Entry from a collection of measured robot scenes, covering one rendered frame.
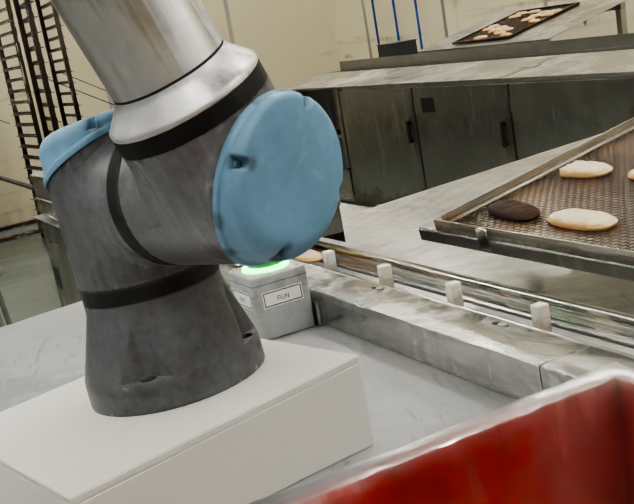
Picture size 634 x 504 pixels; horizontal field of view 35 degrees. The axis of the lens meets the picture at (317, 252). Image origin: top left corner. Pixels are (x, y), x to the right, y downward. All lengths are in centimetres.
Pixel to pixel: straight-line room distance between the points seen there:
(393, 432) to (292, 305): 34
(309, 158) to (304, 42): 808
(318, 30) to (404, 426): 804
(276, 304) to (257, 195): 50
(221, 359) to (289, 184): 19
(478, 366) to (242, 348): 22
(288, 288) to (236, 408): 40
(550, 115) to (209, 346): 338
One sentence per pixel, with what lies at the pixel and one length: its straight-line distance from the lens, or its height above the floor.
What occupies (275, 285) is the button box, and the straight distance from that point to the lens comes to 114.
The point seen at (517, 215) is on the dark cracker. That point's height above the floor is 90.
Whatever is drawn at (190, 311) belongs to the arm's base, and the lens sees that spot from 80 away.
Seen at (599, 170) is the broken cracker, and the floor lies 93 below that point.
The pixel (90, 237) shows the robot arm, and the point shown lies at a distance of 80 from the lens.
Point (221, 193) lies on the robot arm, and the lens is 66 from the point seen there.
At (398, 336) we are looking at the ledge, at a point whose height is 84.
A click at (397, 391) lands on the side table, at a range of 94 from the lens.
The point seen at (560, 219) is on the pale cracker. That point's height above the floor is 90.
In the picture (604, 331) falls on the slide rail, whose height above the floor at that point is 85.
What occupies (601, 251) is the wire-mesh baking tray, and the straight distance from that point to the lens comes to 103.
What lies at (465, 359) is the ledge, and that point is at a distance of 93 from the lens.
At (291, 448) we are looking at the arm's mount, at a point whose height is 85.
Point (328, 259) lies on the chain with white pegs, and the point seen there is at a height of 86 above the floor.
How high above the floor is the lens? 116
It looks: 13 degrees down
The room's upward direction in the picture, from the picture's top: 10 degrees counter-clockwise
